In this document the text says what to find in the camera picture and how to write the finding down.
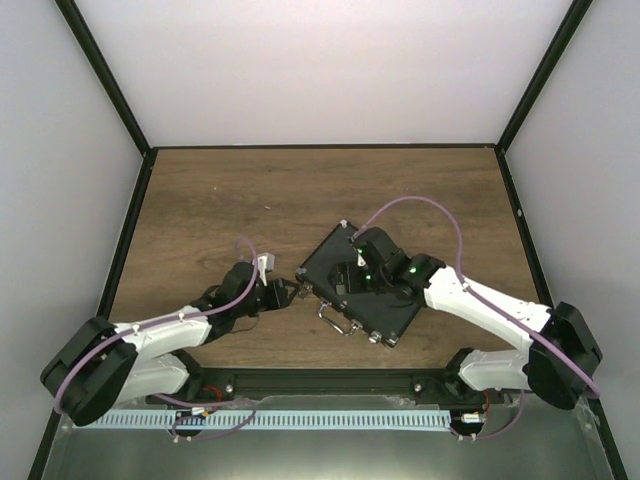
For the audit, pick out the light blue slotted cable duct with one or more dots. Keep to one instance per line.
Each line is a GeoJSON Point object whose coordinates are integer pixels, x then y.
{"type": "Point", "coordinates": [299, 420]}

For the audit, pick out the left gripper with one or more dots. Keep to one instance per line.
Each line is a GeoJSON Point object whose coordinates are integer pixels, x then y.
{"type": "Point", "coordinates": [280, 291]}

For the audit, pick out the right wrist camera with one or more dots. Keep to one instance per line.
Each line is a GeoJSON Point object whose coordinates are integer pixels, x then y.
{"type": "Point", "coordinates": [360, 258]}

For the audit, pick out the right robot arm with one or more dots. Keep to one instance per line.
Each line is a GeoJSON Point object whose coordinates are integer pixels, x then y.
{"type": "Point", "coordinates": [552, 352]}

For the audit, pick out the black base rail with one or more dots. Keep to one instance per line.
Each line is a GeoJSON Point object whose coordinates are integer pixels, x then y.
{"type": "Point", "coordinates": [426, 386]}

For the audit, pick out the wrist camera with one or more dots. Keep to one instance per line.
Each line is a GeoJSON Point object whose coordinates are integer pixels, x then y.
{"type": "Point", "coordinates": [360, 258]}
{"type": "Point", "coordinates": [265, 264]}

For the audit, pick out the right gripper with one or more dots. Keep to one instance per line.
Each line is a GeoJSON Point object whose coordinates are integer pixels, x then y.
{"type": "Point", "coordinates": [353, 286]}

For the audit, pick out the black poker case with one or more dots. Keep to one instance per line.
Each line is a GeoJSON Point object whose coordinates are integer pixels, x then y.
{"type": "Point", "coordinates": [351, 298]}

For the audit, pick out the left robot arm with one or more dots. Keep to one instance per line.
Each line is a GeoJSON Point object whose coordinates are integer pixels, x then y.
{"type": "Point", "coordinates": [104, 364]}

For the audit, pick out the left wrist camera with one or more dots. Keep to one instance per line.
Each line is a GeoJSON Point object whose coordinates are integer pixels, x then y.
{"type": "Point", "coordinates": [265, 264]}

